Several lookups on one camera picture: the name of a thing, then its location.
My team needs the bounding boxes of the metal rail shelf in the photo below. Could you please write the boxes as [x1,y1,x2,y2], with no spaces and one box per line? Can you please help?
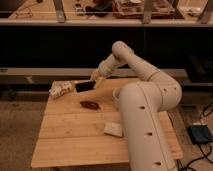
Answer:
[0,67,187,84]

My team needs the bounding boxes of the white sponge block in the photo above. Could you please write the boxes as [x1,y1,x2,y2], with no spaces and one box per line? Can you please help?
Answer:
[104,122,123,137]

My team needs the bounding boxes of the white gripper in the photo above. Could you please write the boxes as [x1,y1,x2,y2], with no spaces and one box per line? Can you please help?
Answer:
[90,60,114,88]

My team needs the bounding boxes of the black eraser block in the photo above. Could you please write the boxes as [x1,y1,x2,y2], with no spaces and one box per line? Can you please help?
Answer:
[75,81,95,92]

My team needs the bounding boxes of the wooden table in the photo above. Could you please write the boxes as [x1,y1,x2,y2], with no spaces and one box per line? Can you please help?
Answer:
[31,79,182,168]

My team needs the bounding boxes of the brown oblong object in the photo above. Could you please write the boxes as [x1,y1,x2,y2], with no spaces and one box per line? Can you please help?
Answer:
[80,101,100,110]

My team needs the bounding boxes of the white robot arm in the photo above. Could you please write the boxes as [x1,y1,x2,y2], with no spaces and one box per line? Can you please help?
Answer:
[90,41,182,171]

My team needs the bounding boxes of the black foot pedal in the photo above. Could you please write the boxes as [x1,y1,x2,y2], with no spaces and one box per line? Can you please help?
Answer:
[187,125,213,144]

